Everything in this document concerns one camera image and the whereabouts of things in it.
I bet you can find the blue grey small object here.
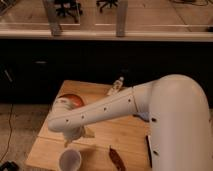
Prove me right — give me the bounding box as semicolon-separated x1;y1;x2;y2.
133;112;149;122

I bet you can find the small white tube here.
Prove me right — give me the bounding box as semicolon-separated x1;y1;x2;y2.
107;77;124;96

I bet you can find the black floor cable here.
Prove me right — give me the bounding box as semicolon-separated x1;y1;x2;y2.
0;103;15;163

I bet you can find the black device on floor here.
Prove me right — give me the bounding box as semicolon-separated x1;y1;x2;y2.
0;162;19;171

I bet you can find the grey table leg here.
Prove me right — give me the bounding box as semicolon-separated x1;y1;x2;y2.
42;0;62;36
116;0;128;37

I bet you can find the black office chair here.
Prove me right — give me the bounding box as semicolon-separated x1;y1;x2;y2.
96;0;118;13
54;0;83;17

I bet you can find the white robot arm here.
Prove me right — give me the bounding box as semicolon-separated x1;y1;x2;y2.
48;74;213;171

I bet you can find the right grey table leg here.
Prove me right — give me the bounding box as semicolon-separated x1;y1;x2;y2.
116;0;128;37

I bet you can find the left grey table leg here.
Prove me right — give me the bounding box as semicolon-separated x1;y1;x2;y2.
42;0;62;36

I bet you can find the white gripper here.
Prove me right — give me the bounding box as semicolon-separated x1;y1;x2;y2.
63;127;85;147

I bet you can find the red ceramic bowl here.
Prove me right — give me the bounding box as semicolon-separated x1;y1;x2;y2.
54;94;84;110

